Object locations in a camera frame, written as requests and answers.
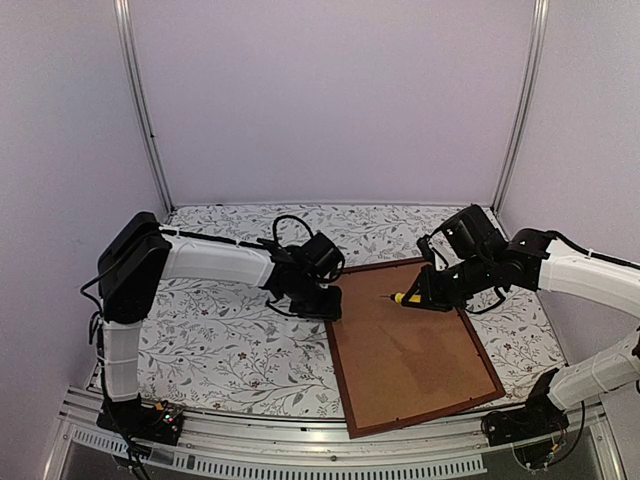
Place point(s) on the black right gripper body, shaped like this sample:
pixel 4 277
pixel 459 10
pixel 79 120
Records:
pixel 456 288

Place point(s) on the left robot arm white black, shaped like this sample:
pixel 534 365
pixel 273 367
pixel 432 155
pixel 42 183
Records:
pixel 217 323

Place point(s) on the right aluminium corner post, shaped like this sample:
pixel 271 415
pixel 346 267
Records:
pixel 525 99

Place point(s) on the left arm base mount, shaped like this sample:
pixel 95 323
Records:
pixel 161 423

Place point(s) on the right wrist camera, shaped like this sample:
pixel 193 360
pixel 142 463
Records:
pixel 428 253

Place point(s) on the yellow handled screwdriver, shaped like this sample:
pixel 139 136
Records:
pixel 401 298

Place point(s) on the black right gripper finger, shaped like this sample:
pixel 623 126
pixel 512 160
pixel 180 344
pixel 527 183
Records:
pixel 424 283
pixel 425 303

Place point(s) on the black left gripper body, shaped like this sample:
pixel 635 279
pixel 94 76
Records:
pixel 314 304

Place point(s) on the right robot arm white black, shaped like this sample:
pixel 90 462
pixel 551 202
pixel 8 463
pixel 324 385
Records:
pixel 467 254

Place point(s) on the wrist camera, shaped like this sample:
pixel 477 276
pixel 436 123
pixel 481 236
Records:
pixel 428 253
pixel 323 259

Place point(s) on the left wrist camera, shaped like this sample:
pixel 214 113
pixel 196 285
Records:
pixel 323 259

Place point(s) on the red-brown wooden picture frame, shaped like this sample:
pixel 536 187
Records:
pixel 396 366

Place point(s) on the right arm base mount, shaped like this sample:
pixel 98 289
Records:
pixel 532 420

